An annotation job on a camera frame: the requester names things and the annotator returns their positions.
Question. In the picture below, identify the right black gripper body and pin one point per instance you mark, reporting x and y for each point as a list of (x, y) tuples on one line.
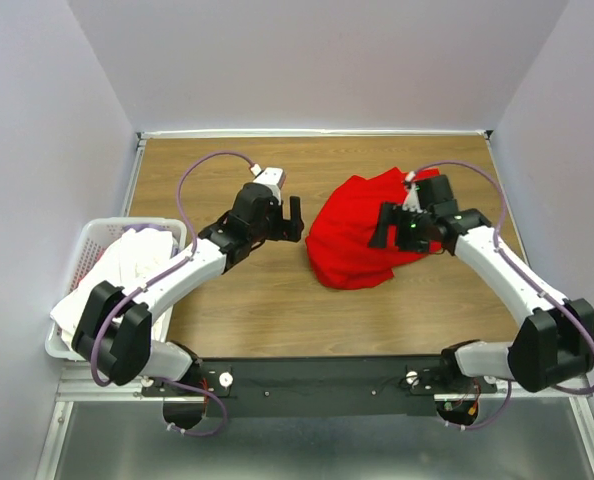
[(411, 230)]

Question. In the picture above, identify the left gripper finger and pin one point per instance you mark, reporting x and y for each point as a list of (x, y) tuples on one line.
[(284, 225), (296, 220)]

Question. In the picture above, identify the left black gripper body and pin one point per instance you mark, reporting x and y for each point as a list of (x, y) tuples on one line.
[(263, 231)]

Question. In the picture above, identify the red t shirt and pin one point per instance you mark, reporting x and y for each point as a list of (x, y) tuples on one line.
[(338, 241)]

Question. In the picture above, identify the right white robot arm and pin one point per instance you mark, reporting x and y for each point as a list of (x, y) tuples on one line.
[(555, 334)]

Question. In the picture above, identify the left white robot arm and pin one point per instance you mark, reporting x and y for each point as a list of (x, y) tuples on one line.
[(114, 332)]

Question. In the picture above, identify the white t shirt in basket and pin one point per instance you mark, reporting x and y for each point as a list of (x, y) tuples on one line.
[(136, 252)]

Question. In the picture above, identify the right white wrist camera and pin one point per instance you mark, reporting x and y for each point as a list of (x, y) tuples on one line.
[(411, 202)]

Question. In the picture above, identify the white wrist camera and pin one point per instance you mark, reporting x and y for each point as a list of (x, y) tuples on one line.
[(271, 177), (411, 202)]

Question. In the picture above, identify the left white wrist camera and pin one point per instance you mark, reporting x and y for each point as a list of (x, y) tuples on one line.
[(271, 177)]

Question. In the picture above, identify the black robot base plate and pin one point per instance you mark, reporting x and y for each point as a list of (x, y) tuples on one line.
[(317, 387)]

